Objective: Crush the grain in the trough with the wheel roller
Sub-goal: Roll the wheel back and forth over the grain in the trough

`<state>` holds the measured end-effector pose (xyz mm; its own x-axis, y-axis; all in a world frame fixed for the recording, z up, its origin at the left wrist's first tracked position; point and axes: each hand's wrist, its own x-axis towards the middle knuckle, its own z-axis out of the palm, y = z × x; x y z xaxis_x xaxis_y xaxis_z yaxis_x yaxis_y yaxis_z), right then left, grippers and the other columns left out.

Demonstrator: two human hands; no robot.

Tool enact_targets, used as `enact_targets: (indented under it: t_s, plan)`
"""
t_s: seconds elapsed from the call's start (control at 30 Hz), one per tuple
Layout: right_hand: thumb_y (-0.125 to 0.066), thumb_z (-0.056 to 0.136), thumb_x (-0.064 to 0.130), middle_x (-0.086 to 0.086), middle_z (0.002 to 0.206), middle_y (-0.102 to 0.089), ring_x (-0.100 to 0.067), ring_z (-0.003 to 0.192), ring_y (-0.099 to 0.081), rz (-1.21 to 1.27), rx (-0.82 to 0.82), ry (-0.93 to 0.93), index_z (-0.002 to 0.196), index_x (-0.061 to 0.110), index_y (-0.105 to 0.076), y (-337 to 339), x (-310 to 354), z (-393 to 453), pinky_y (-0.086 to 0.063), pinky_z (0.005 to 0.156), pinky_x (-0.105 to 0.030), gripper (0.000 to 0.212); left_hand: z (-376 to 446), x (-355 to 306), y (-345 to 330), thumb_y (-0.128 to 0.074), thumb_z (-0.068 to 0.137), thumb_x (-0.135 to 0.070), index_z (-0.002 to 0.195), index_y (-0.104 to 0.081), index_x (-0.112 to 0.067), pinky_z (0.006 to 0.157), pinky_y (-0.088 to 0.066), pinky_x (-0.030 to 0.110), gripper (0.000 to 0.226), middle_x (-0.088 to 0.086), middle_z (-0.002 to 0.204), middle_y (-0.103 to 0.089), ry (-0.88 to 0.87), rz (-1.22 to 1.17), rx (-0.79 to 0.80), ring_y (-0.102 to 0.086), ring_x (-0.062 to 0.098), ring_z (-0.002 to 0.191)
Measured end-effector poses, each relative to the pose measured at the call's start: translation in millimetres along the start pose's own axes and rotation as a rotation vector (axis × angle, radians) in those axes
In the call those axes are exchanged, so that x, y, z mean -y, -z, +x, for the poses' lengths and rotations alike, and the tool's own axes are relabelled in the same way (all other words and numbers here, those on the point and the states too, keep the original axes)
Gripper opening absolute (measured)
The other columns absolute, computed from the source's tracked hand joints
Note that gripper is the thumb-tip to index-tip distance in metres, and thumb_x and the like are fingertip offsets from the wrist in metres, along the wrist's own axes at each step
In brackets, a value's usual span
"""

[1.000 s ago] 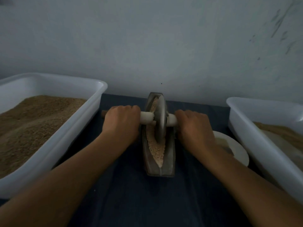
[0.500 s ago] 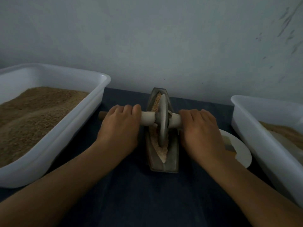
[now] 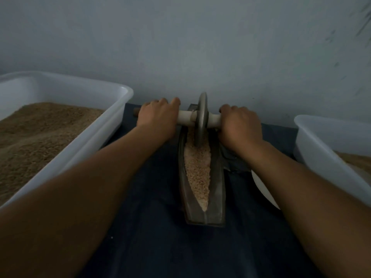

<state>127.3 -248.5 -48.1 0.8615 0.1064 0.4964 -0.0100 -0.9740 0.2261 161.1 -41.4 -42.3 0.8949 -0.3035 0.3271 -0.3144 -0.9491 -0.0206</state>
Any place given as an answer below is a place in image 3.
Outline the dark blue table cloth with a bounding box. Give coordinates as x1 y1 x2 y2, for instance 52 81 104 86
78 103 325 278

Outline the boat-shaped metal grinding trough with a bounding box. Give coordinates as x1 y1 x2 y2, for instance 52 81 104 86
178 104 227 226

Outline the large brown grain heap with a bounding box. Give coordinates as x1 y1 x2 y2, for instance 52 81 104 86
0 102 106 205
335 151 371 183

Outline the white round plate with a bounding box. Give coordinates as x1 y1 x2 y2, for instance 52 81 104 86
251 170 281 210

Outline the person's left hand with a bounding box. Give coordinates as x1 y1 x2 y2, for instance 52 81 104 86
136 98 181 141

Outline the person's right hand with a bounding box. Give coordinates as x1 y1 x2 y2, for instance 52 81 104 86
218 105 264 154

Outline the metal grinding wheel with handle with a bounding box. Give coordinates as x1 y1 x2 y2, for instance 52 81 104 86
133 92 222 149

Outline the white plastic tub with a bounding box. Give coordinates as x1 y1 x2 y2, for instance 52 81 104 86
0 70 134 206
293 114 371 206

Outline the person's right forearm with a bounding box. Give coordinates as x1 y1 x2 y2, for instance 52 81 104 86
241 141 371 278

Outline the person's left forearm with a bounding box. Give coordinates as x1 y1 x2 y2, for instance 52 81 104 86
0 125 169 278

